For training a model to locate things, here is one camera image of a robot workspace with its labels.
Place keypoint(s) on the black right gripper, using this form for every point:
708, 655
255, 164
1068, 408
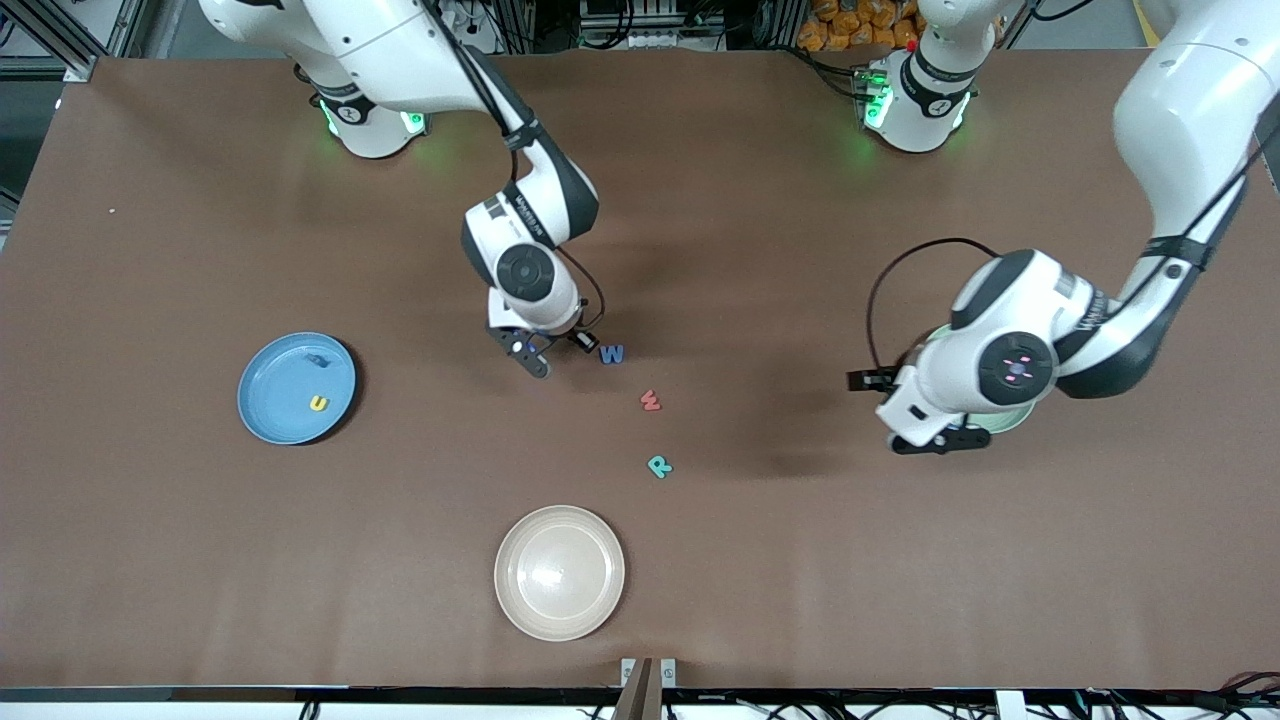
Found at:
569, 337

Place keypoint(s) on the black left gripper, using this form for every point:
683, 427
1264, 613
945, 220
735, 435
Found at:
884, 379

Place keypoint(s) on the blue foam capital M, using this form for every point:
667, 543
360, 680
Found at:
612, 356

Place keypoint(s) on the red foam letter w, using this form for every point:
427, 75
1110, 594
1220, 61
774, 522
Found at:
651, 404

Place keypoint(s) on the blue foam letter a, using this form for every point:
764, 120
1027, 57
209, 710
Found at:
322, 358

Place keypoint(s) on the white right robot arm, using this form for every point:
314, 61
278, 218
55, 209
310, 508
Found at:
400, 60

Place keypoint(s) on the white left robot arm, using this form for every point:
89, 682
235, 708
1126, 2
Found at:
1180, 130

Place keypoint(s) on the green round plate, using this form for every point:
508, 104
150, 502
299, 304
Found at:
1012, 418

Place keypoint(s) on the teal foam letter R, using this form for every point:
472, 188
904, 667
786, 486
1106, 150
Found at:
655, 466

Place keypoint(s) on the beige round plate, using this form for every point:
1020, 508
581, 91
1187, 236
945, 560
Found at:
560, 575

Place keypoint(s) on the blue round plate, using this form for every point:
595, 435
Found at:
280, 400

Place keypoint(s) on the white power strip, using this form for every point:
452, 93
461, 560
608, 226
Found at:
640, 40

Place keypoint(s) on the black table edge bar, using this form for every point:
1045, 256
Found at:
300, 693

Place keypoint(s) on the bag of orange items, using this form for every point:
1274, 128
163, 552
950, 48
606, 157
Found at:
840, 25

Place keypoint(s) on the grey bracket with post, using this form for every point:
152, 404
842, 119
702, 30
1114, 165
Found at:
648, 690

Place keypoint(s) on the aluminium frame profile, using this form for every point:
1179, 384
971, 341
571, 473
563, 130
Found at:
70, 40

